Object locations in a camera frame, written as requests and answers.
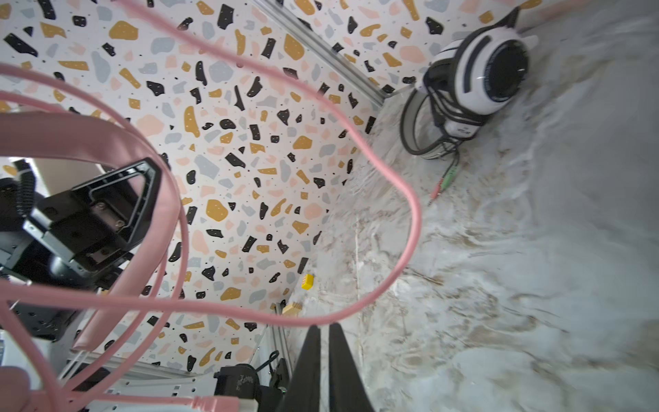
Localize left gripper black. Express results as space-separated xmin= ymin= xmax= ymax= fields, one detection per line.
xmin=0 ymin=157 xmax=165 ymax=341

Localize left corner aluminium post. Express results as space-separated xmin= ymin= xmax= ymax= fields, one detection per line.
xmin=255 ymin=0 xmax=387 ymax=108

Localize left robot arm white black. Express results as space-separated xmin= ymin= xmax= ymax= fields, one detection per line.
xmin=1 ymin=164 xmax=290 ymax=411

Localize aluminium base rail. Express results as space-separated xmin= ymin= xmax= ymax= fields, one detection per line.
xmin=251 ymin=325 xmax=293 ymax=386

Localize white black headphones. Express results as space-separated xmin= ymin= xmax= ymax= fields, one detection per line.
xmin=399 ymin=6 xmax=539 ymax=159

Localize pink headphones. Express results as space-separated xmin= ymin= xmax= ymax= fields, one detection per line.
xmin=1 ymin=92 xmax=187 ymax=411

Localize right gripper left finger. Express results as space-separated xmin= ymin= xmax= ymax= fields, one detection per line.
xmin=277 ymin=325 xmax=321 ymax=412

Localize black headphone cable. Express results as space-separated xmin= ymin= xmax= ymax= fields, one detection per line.
xmin=398 ymin=66 xmax=490 ymax=207

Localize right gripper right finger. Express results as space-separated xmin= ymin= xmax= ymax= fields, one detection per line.
xmin=329 ymin=323 xmax=374 ymax=412

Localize small wooden block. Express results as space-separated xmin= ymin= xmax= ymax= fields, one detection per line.
xmin=281 ymin=302 xmax=303 ymax=317

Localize small yellow block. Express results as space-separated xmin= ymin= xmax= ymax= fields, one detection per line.
xmin=300 ymin=274 xmax=315 ymax=290

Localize pink headphone cable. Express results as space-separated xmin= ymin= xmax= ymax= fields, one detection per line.
xmin=0 ymin=0 xmax=593 ymax=412

